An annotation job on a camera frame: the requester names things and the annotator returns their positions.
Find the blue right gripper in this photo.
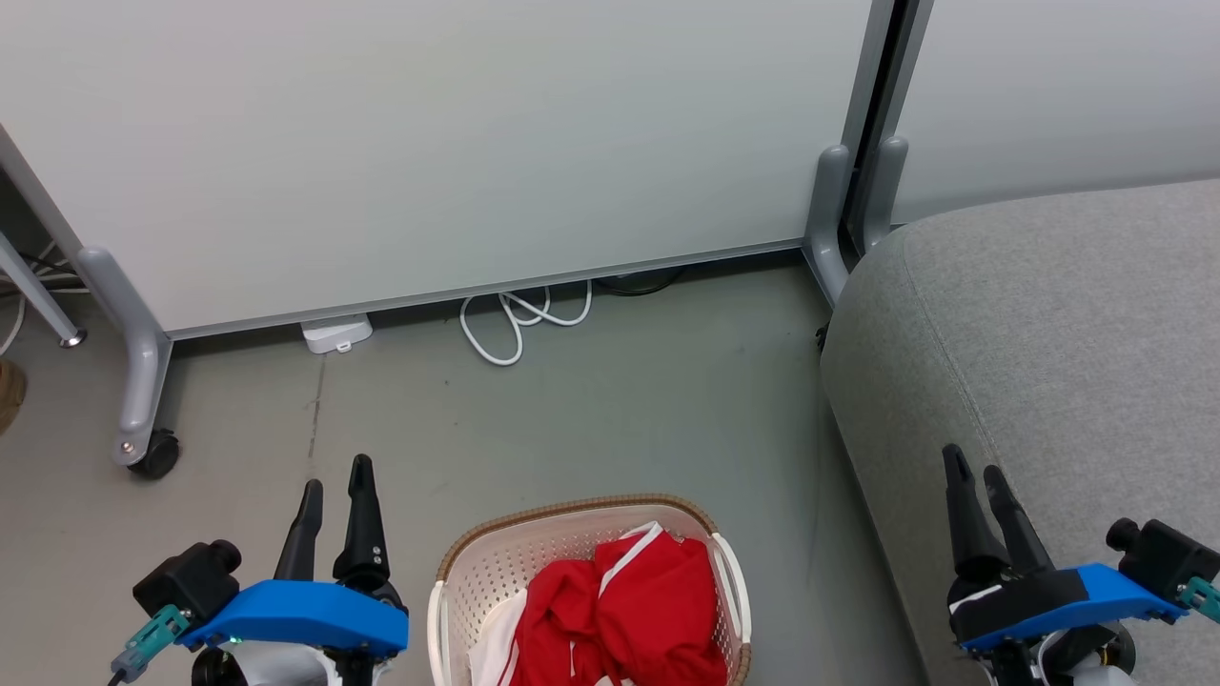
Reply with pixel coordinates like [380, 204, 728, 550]
[942, 444, 1189, 655]

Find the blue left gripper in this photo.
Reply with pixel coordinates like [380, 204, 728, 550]
[177, 454, 410, 659]

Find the red garment with white stripes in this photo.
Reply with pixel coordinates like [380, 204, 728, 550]
[469, 521, 730, 686]

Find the grey fabric sofa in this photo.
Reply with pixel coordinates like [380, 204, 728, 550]
[820, 179, 1220, 686]

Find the cream plastic laundry basket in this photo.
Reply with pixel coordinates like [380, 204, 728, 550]
[427, 494, 753, 686]

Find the black caster wheel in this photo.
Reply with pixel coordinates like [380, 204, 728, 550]
[130, 429, 181, 480]

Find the small white power adapter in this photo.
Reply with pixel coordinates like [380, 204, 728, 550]
[300, 314, 374, 356]

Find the grey partition foot with caster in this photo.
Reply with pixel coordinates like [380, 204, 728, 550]
[76, 246, 174, 468]

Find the brown object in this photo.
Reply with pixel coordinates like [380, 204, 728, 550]
[0, 359, 29, 436]

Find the grey metal table leg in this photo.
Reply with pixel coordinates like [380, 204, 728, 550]
[0, 229, 88, 350]

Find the wide white partition panel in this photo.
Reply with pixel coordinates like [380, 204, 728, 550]
[0, 0, 897, 341]

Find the narrow white partition panel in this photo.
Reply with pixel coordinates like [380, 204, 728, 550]
[853, 0, 1220, 251]

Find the teal left camera connector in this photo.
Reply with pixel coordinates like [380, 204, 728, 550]
[111, 604, 193, 684]

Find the teal camera connector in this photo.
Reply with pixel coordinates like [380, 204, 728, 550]
[1176, 575, 1220, 626]
[111, 604, 193, 684]

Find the teal right camera connector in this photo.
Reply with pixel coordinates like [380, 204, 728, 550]
[1176, 575, 1220, 626]

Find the looped white cable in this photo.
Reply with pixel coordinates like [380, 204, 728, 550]
[459, 280, 594, 368]

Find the black cable under partition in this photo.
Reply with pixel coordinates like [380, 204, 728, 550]
[593, 267, 689, 297]

